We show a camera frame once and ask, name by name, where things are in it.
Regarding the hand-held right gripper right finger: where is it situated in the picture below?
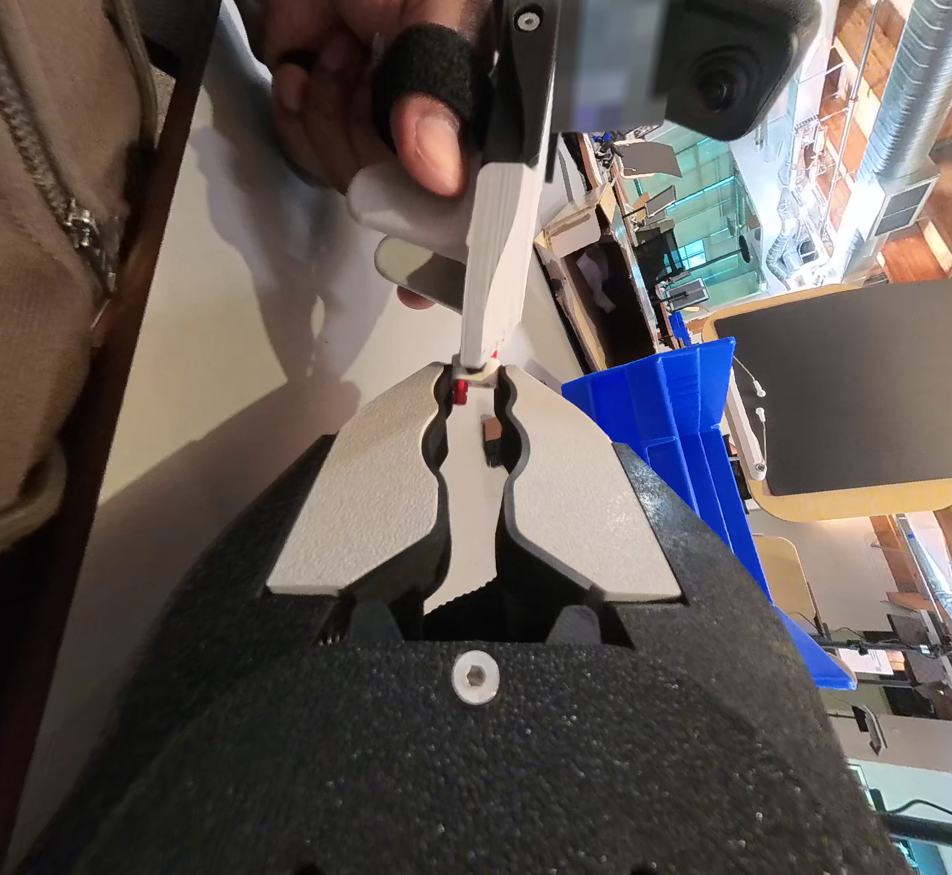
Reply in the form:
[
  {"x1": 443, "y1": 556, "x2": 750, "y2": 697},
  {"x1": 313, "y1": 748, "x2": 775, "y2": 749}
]
[{"x1": 499, "y1": 367, "x2": 685, "y2": 611}]

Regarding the silver ventilation duct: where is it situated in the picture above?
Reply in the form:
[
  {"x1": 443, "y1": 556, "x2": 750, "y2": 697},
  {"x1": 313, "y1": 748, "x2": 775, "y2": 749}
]
[{"x1": 845, "y1": 0, "x2": 952, "y2": 248}]

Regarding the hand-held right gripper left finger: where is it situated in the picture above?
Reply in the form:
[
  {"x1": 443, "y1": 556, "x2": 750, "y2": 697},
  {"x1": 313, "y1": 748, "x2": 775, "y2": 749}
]
[{"x1": 268, "y1": 362, "x2": 453, "y2": 626}]

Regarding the person's left hand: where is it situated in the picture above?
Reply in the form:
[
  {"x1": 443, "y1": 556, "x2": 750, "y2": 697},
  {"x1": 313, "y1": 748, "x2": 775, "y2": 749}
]
[{"x1": 258, "y1": 0, "x2": 499, "y2": 313}]

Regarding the black panel with wooden edge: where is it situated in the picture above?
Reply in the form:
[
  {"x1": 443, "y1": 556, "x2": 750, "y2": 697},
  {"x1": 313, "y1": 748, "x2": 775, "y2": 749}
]
[{"x1": 697, "y1": 276, "x2": 952, "y2": 525}]

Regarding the beige chair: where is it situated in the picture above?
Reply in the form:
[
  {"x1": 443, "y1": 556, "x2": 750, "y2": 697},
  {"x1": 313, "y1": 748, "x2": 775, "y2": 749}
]
[{"x1": 752, "y1": 530, "x2": 822, "y2": 635}]

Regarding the blue plastic bin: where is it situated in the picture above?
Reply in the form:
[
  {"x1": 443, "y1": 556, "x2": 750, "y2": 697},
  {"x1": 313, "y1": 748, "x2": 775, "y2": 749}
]
[{"x1": 561, "y1": 337, "x2": 859, "y2": 693}]

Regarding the toy axle with orange ends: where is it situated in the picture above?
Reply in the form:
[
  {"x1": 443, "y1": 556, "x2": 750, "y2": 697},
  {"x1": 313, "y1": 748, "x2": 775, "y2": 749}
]
[{"x1": 447, "y1": 352, "x2": 508, "y2": 409}]

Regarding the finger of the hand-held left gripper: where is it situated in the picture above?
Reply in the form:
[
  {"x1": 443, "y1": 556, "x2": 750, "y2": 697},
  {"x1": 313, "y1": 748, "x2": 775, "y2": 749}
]
[
  {"x1": 454, "y1": 158, "x2": 525, "y2": 367},
  {"x1": 488, "y1": 164, "x2": 548, "y2": 370}
]

